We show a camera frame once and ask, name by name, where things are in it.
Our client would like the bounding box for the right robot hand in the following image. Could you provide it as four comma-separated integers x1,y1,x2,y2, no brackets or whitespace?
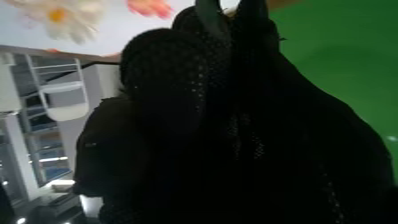
72,0,398,224

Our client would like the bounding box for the white sheet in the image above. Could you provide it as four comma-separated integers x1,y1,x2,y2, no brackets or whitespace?
0,0,202,56

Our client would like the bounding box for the pink flower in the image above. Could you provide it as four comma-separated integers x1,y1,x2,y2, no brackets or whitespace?
125,0,178,20

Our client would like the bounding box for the white flower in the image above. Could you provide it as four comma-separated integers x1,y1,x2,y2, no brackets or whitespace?
4,0,113,44

